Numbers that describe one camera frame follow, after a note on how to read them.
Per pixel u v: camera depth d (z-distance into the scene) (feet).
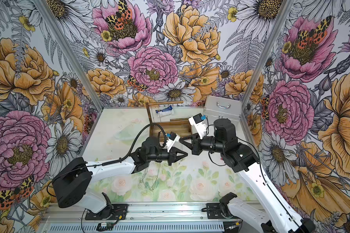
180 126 3.65
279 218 1.23
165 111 3.79
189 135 3.44
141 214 2.46
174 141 2.25
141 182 2.74
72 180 1.52
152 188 2.71
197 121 1.81
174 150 2.26
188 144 1.98
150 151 2.06
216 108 3.32
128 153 2.02
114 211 2.41
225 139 1.52
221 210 2.25
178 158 2.34
